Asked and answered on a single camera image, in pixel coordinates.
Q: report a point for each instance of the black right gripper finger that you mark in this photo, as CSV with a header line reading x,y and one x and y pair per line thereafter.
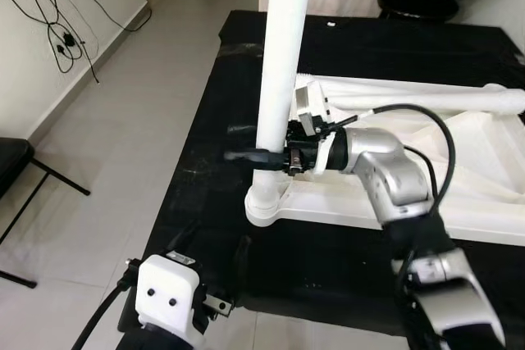
x,y
254,156

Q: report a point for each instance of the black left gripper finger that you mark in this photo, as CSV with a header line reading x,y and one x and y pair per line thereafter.
x,y
241,260

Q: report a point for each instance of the white plastic table leg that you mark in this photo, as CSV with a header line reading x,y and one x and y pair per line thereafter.
x,y
283,38
426,97

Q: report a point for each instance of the black chair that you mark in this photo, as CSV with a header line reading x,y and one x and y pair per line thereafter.
x,y
12,157

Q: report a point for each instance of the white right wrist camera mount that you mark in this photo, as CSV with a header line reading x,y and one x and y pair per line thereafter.
x,y
310,108

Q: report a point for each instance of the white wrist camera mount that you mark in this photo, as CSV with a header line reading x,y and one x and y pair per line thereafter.
x,y
168,293
310,108

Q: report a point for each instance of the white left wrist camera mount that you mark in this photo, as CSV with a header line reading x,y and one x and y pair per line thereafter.
x,y
168,293

